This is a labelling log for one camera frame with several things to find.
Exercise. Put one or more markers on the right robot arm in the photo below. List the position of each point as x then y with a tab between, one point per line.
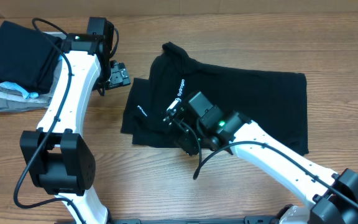
326	195

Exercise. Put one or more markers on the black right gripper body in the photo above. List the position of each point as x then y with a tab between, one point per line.
189	141

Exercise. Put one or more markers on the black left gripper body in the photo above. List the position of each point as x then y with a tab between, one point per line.
119	76

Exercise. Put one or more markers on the light blue cloth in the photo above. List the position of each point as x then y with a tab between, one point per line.
14	92

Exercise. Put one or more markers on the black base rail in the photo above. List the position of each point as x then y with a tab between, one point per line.
263	219

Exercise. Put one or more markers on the black folded garment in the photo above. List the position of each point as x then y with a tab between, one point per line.
27	57

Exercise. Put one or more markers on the black polo shirt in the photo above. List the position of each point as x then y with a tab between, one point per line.
277	101

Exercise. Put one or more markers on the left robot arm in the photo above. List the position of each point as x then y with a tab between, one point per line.
56	155

